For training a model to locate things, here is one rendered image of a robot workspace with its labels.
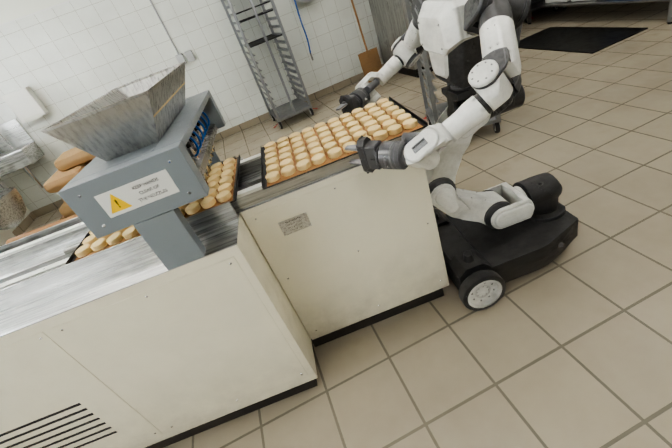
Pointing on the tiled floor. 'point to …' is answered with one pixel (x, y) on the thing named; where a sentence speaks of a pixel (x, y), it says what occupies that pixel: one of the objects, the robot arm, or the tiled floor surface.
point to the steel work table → (592, 0)
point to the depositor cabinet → (151, 350)
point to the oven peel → (370, 61)
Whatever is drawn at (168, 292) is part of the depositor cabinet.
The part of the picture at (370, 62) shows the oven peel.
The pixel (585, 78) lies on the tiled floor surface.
